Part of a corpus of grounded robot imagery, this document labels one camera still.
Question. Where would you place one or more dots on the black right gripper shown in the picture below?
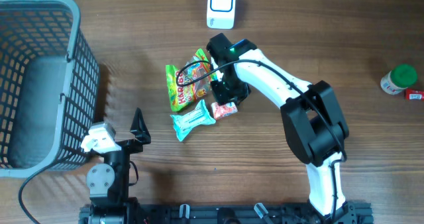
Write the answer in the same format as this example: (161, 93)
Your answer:
(221, 97)

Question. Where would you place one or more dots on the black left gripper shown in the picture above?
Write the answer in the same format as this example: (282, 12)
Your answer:
(138, 129)

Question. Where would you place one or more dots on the small red tissue pack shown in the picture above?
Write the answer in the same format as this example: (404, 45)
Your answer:
(220, 111)

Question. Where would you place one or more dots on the mint green wipes pack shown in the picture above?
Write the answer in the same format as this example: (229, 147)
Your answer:
(184, 124)

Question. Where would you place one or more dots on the green lid jar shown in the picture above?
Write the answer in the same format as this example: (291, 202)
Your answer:
(400, 78)

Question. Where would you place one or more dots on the red stick packet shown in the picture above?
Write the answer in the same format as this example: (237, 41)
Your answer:
(413, 94)

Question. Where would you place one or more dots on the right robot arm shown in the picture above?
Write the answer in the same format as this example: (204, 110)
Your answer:
(314, 125)

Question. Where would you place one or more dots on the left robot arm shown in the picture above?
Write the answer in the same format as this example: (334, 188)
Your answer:
(109, 181)

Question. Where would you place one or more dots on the white barcode scanner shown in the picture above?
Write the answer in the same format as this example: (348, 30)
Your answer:
(221, 14)

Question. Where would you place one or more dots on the grey plastic shopping basket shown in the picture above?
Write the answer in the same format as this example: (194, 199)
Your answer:
(49, 86)

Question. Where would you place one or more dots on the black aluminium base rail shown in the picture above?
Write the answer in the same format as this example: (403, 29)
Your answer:
(258, 213)

